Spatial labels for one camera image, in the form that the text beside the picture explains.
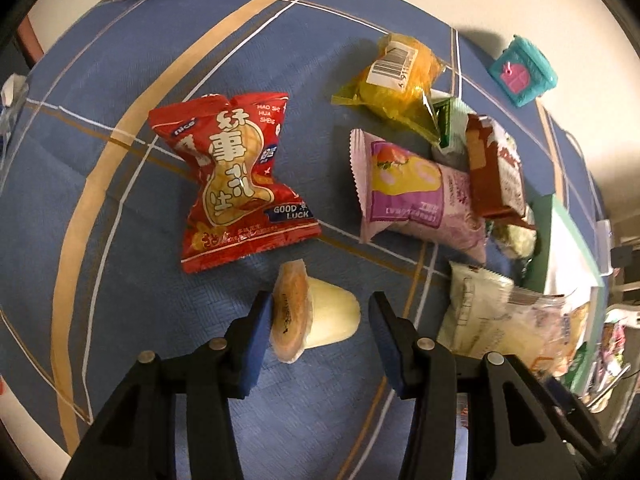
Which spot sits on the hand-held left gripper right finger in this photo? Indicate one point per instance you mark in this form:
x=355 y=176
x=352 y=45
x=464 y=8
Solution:
x=387 y=345

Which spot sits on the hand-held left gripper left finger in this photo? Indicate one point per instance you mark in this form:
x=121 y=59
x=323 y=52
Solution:
x=255 y=345

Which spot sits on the pale yellow jelly cup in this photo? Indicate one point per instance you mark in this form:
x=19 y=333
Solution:
x=330 y=315

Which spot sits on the red peanut snack packet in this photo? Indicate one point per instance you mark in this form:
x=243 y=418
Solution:
x=235 y=185

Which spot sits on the green and white box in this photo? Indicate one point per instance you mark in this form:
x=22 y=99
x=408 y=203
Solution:
x=565 y=255

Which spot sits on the white snack packet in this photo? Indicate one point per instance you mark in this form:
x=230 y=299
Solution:
x=480 y=305

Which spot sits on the pink and purple snack packet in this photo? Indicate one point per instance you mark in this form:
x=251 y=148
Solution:
x=415 y=195

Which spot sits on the blue plaid tablecloth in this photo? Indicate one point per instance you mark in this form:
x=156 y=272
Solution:
x=125 y=260

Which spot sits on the clear yellowish snack packet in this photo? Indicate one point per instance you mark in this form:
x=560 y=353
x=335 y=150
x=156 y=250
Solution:
x=550 y=330

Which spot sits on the pale green snack packet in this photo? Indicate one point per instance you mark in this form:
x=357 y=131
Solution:
x=517 y=240

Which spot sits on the brown snack packet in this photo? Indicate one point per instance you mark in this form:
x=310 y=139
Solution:
x=495 y=175

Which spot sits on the white power strip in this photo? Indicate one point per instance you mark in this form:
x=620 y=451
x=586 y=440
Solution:
x=605 y=247

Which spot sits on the yellow snack packet with barcode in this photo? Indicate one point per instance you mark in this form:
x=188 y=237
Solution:
x=395 y=85

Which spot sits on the small teal box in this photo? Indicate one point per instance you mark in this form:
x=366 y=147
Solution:
x=522 y=70

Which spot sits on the blue and white packet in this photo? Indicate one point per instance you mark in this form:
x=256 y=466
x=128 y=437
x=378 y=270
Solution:
x=10 y=110

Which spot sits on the brown wooden frame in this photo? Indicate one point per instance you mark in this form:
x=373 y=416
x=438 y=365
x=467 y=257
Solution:
x=30 y=40

